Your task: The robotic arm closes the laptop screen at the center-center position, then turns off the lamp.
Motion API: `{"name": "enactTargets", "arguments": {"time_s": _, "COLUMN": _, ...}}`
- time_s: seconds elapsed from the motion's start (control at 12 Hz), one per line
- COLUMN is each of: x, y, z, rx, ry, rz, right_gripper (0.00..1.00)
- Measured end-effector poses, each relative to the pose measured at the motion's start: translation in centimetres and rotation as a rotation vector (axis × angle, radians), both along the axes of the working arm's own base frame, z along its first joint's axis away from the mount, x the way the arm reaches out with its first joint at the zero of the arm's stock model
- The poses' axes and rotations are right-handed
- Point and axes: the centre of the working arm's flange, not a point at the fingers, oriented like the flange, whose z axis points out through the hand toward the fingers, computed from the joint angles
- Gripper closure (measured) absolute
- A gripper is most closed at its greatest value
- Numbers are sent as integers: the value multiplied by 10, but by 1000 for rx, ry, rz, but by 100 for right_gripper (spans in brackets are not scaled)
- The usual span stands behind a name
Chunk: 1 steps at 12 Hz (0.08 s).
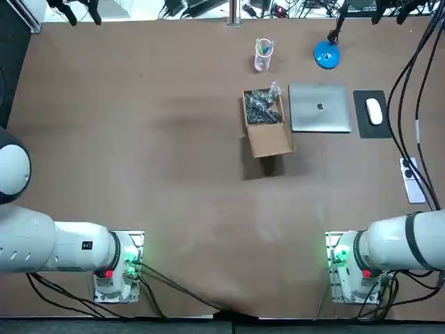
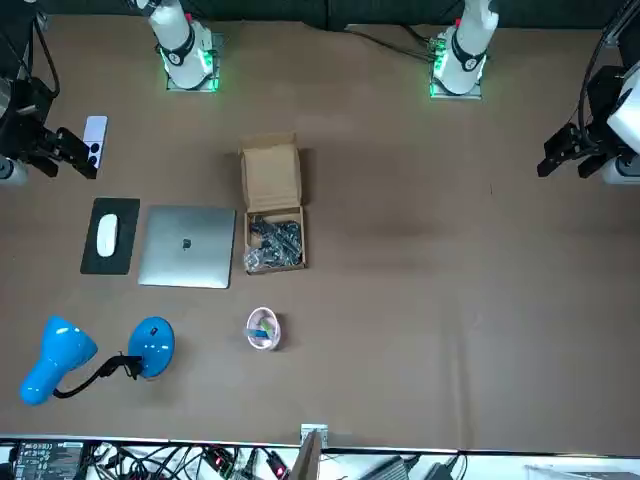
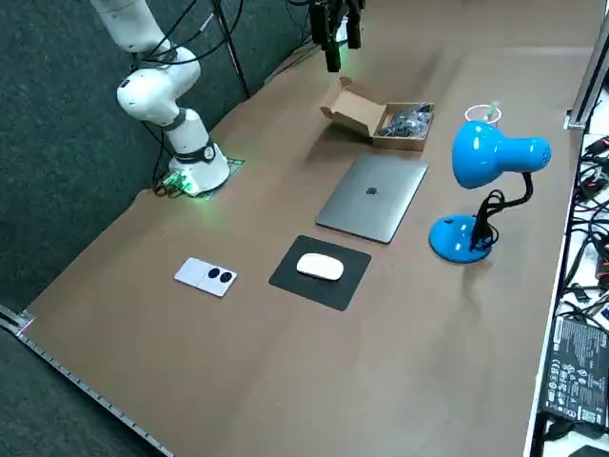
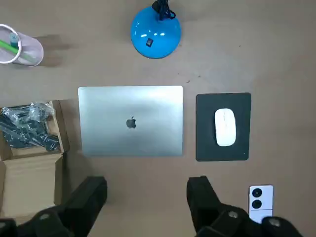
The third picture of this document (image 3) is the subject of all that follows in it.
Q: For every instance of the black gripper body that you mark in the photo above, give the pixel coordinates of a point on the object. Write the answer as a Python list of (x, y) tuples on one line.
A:
[(335, 4)]

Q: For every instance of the silver laptop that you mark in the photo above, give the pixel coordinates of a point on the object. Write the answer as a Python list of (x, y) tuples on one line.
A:
[(371, 209)]

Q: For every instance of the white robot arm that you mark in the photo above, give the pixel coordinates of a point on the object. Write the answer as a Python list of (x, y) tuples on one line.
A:
[(143, 95)]

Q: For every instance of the open cardboard box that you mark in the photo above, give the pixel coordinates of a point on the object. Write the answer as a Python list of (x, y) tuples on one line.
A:
[(354, 112)]

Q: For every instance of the black tripod stand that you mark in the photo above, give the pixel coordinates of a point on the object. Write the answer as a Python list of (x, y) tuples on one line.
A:
[(233, 52)]

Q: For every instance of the plastic bag of black parts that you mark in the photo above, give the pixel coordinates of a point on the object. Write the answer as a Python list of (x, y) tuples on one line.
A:
[(406, 121)]

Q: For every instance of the green pen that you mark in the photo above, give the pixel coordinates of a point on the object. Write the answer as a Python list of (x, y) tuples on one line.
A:
[(493, 110)]

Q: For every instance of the white computer mouse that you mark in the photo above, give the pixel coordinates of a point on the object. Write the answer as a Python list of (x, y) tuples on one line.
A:
[(320, 266)]

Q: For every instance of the black mouse pad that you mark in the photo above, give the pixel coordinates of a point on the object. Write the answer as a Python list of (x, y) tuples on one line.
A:
[(285, 281)]

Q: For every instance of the pale lilac flip phone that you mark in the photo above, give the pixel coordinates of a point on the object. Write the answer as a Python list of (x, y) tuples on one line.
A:
[(195, 273)]

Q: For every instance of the black labelled power adapter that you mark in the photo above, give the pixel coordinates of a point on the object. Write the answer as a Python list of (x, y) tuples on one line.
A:
[(575, 371)]

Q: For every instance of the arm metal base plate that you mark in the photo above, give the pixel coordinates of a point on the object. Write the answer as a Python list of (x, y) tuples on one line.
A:
[(235, 166)]

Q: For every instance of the aluminium profile post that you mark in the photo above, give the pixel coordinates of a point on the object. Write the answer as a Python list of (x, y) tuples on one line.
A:
[(587, 81)]

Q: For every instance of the aluminium table edge rail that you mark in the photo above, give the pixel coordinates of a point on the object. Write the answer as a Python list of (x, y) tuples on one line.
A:
[(81, 383)]

